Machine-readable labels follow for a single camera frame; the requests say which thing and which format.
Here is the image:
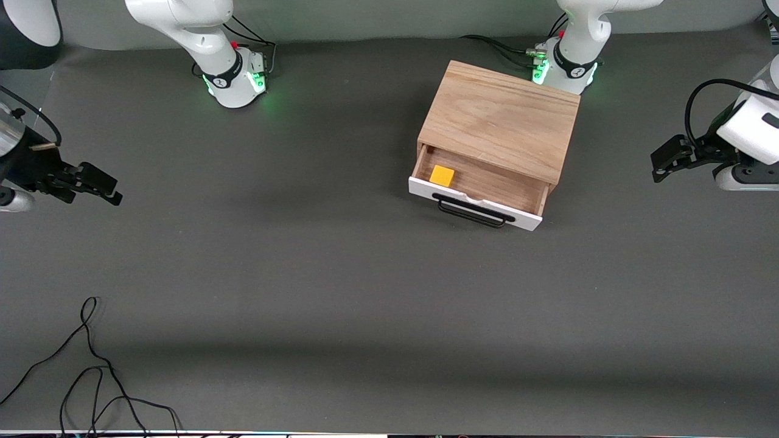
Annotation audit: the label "white-fronted drawer with black handle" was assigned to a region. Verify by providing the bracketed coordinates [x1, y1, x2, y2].
[407, 145, 552, 232]

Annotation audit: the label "wooden drawer cabinet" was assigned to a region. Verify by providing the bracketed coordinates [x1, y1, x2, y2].
[416, 59, 581, 187]

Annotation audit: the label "black left arm wrist cable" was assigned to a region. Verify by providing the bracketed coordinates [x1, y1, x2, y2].
[684, 78, 779, 151]

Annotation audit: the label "black arm wrist cable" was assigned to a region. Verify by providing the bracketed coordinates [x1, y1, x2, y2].
[0, 85, 63, 151]
[684, 78, 779, 151]

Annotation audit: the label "black right arm wrist cable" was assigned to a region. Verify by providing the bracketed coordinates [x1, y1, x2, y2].
[0, 85, 63, 151]

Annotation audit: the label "thin black loose cable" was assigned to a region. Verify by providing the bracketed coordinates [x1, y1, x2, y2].
[0, 296, 181, 437]

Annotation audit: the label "black left arm base cables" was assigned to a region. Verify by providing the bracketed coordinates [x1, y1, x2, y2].
[459, 12, 570, 69]

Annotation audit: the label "black arm base cables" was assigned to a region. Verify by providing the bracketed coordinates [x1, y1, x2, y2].
[191, 15, 278, 78]
[459, 12, 570, 69]

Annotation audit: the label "black right arm base cables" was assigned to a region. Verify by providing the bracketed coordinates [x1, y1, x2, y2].
[191, 15, 278, 78]

